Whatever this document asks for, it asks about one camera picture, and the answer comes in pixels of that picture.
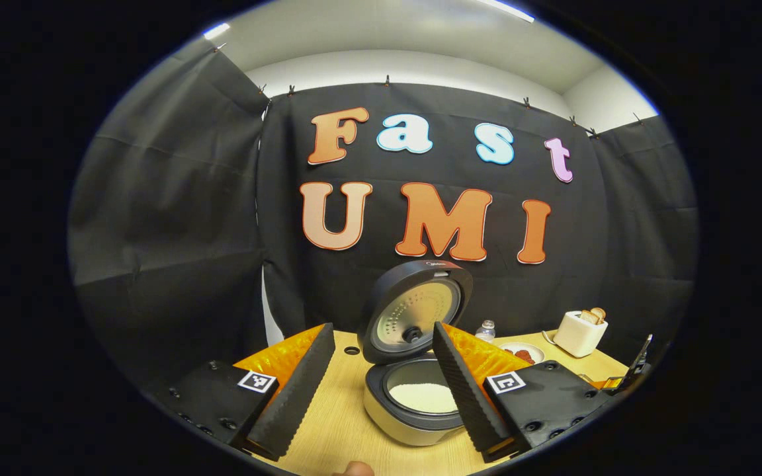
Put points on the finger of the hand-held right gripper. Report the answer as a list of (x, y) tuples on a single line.
[(639, 370)]

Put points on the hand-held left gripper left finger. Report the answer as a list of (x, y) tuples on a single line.
[(295, 396)]

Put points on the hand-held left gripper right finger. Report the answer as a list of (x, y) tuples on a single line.
[(467, 396)]

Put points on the white rice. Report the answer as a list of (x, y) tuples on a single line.
[(421, 396)]

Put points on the grey white rice cooker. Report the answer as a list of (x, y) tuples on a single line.
[(381, 304)]

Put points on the small clear plastic bottle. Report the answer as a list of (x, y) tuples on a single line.
[(485, 332)]

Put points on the toasted bread slice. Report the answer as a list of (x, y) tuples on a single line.
[(599, 313), (589, 317)]

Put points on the white toaster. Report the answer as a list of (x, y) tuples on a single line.
[(576, 338)]

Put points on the red meat piece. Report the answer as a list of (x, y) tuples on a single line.
[(525, 356)]

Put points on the white round plate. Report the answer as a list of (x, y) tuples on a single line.
[(538, 349)]

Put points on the black backdrop cloth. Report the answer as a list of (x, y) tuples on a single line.
[(176, 198)]

